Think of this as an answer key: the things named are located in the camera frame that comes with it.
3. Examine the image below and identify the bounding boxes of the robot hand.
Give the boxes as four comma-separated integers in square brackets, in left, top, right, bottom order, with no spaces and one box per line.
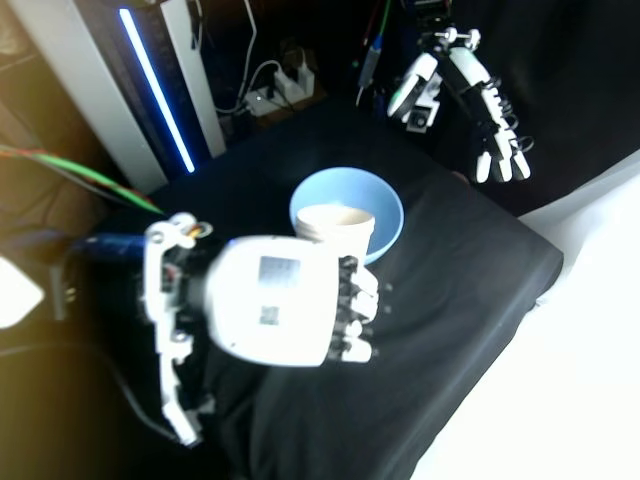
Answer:
[204,233,381,370]
[439,45,534,185]

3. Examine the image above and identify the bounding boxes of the black and white wrist camera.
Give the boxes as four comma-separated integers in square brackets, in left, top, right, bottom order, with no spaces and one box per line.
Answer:
[405,103,441,134]

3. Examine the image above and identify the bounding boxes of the white plastic cup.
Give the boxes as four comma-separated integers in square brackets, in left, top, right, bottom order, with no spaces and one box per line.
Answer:
[294,203,377,269]

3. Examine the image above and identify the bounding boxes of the green cable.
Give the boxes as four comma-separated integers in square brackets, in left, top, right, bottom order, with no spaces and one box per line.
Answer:
[0,144,167,215]

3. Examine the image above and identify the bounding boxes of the black table cloth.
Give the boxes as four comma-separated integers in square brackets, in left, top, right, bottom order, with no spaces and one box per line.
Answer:
[84,97,566,480]

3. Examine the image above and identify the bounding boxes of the blue bowl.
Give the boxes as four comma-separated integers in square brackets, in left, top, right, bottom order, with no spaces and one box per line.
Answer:
[289,167,405,267]

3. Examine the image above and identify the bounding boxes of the thin white cable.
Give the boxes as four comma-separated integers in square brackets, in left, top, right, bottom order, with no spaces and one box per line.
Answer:
[214,0,284,115]

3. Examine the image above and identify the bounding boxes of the white power strip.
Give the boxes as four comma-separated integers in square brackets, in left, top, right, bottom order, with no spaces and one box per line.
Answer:
[243,64,317,117]

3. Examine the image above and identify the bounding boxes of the coloured cable bundle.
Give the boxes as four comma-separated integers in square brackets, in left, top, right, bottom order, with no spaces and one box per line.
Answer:
[355,0,394,107]

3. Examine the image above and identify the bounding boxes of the white column with blue light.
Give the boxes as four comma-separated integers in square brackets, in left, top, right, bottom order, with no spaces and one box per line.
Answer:
[9,0,226,194]

